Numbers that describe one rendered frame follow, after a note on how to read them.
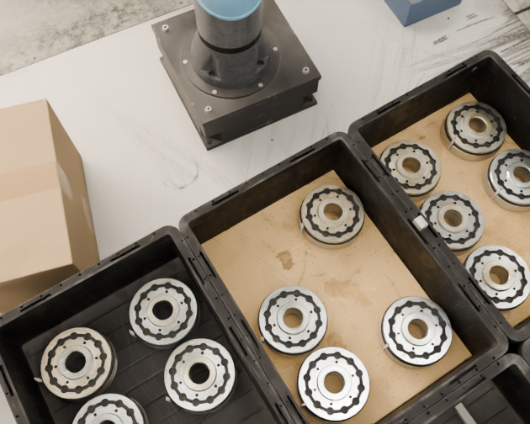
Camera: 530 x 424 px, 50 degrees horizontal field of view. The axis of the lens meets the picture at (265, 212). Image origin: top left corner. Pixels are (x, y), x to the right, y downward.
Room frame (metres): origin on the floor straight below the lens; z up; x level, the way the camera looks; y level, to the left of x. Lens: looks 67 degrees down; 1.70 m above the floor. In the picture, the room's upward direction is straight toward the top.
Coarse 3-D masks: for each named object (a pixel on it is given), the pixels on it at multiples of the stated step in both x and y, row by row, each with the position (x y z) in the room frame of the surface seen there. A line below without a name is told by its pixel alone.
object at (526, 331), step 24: (456, 72) 0.58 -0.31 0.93; (504, 72) 0.58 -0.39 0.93; (408, 96) 0.53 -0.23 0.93; (528, 96) 0.54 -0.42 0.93; (360, 120) 0.49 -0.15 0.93; (360, 144) 0.45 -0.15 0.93; (384, 168) 0.40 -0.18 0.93; (432, 240) 0.29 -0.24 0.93; (456, 264) 0.25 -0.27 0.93; (480, 288) 0.22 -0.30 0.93; (528, 336) 0.15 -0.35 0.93
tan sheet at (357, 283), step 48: (240, 240) 0.32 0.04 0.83; (288, 240) 0.32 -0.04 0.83; (384, 240) 0.33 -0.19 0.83; (240, 288) 0.24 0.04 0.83; (336, 288) 0.25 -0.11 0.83; (384, 288) 0.25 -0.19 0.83; (336, 336) 0.17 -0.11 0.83; (288, 384) 0.10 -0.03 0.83; (336, 384) 0.10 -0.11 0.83; (384, 384) 0.10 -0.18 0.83
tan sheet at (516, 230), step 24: (432, 120) 0.55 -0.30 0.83; (384, 144) 0.50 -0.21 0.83; (432, 144) 0.50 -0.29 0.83; (504, 144) 0.50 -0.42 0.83; (408, 168) 0.46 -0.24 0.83; (456, 168) 0.46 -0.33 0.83; (480, 168) 0.46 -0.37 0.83; (432, 192) 0.41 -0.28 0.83; (480, 192) 0.41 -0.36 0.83; (504, 216) 0.37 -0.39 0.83; (528, 216) 0.37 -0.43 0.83; (480, 240) 0.33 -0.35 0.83; (504, 240) 0.33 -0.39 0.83; (528, 240) 0.33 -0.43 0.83; (528, 264) 0.29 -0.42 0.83; (528, 312) 0.21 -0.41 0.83
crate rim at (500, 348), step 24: (312, 144) 0.45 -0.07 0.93; (288, 168) 0.40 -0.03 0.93; (240, 192) 0.36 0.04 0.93; (384, 192) 0.36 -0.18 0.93; (192, 216) 0.32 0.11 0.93; (408, 216) 0.32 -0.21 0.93; (192, 240) 0.29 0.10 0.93; (216, 288) 0.22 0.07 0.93; (456, 288) 0.22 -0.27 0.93; (240, 312) 0.18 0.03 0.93; (480, 312) 0.18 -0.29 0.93; (504, 336) 0.15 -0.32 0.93; (264, 360) 0.12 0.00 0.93; (480, 360) 0.12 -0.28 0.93; (456, 384) 0.09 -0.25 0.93; (288, 408) 0.06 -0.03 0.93; (408, 408) 0.06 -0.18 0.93
